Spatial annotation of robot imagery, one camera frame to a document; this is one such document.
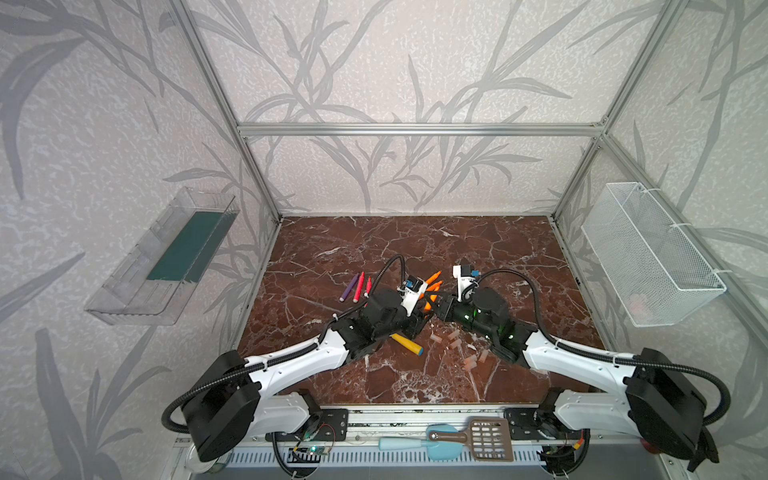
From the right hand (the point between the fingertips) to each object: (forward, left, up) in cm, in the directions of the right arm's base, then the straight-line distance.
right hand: (425, 286), depth 78 cm
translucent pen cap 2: (-6, -9, -19) cm, 21 cm away
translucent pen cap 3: (-12, -14, -19) cm, 26 cm away
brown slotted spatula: (-32, -15, -19) cm, 40 cm away
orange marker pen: (+15, -4, -19) cm, 24 cm away
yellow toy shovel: (-9, +5, -18) cm, 21 cm away
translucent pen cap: (-7, -4, -19) cm, 21 cm away
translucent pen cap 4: (-15, -12, -19) cm, 27 cm away
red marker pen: (+11, +18, -18) cm, 28 cm away
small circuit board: (-34, +26, -18) cm, 47 cm away
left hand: (-3, -2, -3) cm, 5 cm away
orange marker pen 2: (-1, -2, +1) cm, 3 cm away
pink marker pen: (+10, +21, -19) cm, 30 cm away
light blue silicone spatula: (-34, -2, -19) cm, 39 cm away
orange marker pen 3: (-5, 0, -1) cm, 5 cm away
